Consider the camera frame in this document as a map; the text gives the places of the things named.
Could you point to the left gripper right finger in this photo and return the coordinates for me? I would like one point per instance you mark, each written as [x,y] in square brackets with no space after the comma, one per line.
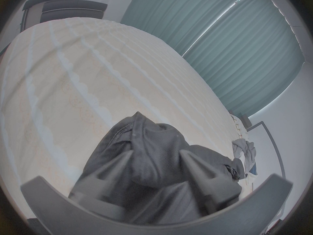
[203,182]

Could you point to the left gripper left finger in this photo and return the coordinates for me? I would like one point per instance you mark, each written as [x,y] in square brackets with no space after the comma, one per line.
[102,182]

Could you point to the black T-shirt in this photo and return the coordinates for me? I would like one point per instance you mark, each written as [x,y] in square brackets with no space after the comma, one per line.
[151,155]

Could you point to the pile of clothes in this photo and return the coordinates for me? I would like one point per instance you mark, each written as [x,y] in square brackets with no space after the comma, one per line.
[247,153]

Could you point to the bed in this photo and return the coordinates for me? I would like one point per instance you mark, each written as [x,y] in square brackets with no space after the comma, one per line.
[85,82]

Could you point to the white printed pillow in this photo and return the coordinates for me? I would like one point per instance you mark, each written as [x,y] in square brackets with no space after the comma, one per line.
[239,128]

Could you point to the grey bedside table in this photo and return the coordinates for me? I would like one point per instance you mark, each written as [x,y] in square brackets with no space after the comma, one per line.
[245,119]

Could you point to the blue-green curtain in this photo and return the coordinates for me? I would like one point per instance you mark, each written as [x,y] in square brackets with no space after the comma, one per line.
[249,57]
[176,13]

